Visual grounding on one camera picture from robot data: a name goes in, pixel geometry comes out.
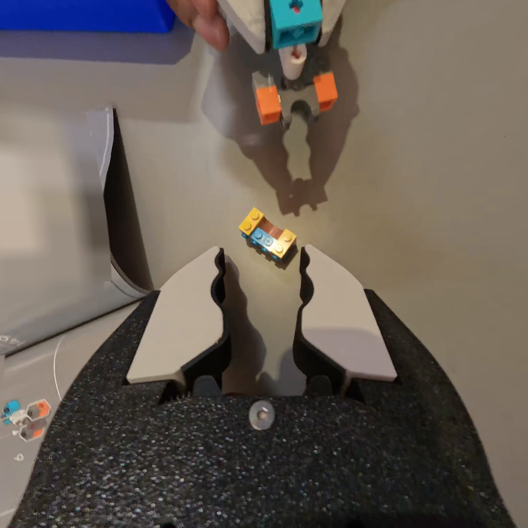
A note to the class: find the grey instruction booklet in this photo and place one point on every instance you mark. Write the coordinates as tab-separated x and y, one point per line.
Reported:
33	371

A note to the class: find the teal grey orange brick assembly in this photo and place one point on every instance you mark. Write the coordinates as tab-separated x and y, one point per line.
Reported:
295	24

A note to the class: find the blue plastic bin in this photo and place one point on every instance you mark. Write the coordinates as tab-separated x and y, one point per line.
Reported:
82	14

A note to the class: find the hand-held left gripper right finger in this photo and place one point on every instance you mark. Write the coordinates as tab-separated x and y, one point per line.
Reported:
342	330

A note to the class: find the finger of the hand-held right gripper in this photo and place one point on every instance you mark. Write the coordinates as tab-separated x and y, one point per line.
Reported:
247	24
332	16

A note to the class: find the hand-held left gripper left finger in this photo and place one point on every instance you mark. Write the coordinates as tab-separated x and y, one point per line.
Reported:
181	326

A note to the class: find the yellow blue brown brick assembly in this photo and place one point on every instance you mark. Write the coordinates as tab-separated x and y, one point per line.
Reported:
264	237

